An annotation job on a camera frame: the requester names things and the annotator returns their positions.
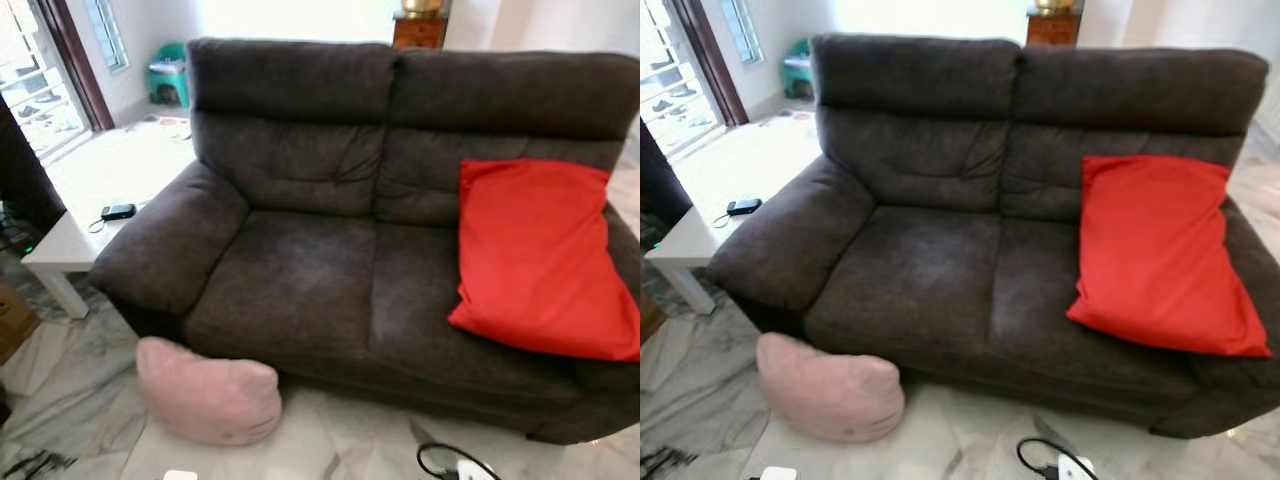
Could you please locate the gold vase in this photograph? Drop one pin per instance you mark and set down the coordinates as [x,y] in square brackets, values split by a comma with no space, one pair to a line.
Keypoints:
[1055,5]
[422,6]

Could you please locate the teal plastic stool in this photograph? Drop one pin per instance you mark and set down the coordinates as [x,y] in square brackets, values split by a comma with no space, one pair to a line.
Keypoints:
[797,68]
[168,75]

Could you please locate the teal framed window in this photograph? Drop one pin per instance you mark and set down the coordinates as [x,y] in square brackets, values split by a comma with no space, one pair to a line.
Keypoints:
[105,30]
[740,28]

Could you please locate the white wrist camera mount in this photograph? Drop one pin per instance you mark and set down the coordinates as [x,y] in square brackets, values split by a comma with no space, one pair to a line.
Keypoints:
[777,473]
[1075,468]
[472,471]
[180,475]

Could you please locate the small black device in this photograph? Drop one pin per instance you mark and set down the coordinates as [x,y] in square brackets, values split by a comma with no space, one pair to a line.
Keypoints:
[118,211]
[744,207]

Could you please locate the red pillow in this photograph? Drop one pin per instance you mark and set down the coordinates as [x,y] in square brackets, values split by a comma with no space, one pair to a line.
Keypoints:
[540,260]
[1160,255]

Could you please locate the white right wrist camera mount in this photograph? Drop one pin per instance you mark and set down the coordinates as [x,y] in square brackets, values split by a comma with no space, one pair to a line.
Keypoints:
[472,471]
[1075,468]

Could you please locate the white side table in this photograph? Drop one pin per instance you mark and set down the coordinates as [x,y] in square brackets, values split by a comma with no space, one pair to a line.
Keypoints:
[60,255]
[685,250]

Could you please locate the brown wooden cabinet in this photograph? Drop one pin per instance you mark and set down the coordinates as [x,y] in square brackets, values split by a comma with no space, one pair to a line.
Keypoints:
[1052,28]
[420,32]

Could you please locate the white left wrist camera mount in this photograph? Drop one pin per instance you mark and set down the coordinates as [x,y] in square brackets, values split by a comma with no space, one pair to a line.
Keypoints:
[777,473]
[180,475]

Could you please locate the brown door frame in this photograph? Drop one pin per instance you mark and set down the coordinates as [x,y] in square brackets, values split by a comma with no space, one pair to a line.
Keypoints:
[75,60]
[710,55]

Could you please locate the dark grey two-seat sofa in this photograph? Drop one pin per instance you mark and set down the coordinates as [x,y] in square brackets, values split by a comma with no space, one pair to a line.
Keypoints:
[300,280]
[920,270]

